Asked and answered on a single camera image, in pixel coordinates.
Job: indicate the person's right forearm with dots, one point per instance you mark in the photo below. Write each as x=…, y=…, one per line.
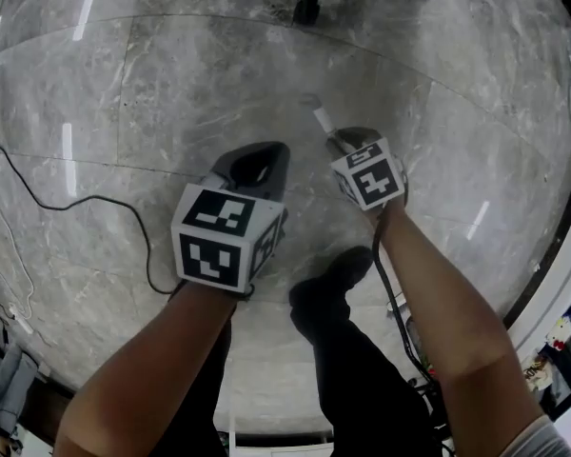
x=447, y=312

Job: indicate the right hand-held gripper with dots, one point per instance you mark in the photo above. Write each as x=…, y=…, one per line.
x=371, y=179

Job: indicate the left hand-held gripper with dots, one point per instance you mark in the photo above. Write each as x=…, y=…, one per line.
x=211, y=236

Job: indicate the person's black shoe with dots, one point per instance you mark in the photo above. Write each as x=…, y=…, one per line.
x=349, y=264

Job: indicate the person's left forearm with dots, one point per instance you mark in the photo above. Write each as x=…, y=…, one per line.
x=147, y=374

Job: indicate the white table with black edge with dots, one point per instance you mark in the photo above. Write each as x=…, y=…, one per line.
x=559, y=264

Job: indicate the white power adapter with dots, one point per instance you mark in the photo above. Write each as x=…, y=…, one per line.
x=23, y=322

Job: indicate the person's black trouser leg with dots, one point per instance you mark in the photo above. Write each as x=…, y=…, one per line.
x=221, y=398
x=361, y=379

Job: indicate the person's white sleeve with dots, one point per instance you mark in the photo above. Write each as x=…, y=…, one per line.
x=518, y=438

